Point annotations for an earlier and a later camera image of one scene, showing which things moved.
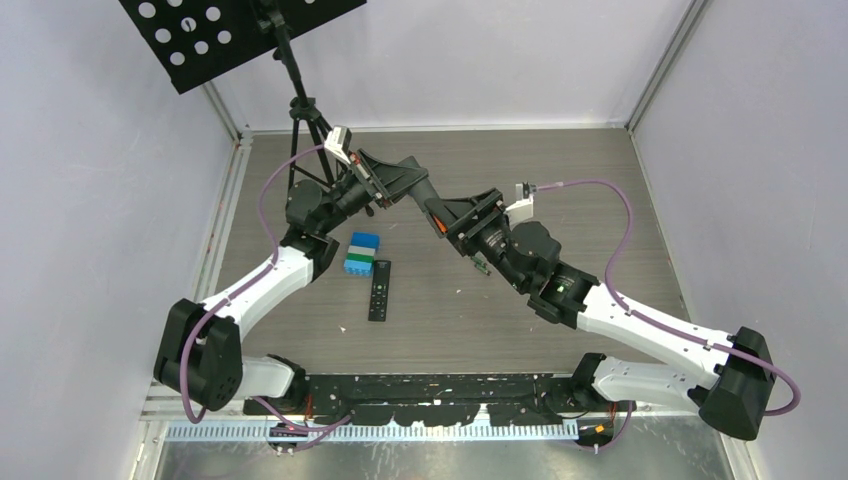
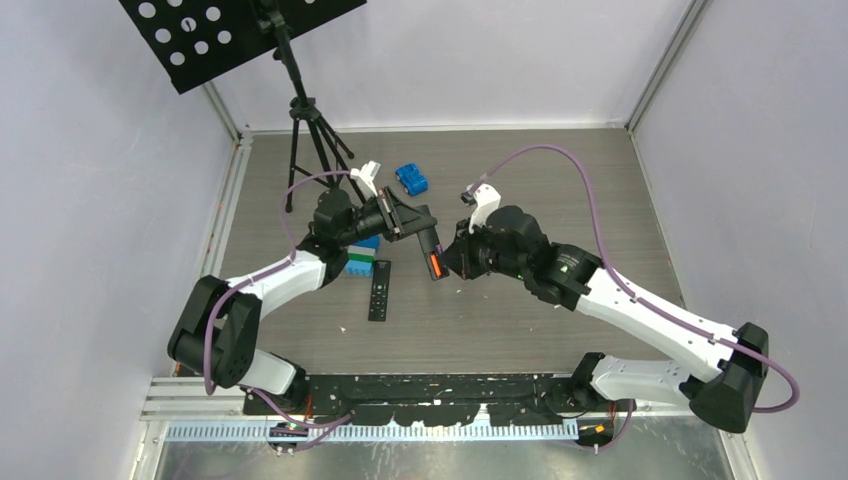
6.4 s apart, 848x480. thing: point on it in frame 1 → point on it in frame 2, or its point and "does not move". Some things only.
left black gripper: [393, 178] → [401, 220]
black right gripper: [420, 398] does not move
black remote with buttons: [379, 291] does not move
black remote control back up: [422, 192] → [445, 271]
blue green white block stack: [361, 253] does not move
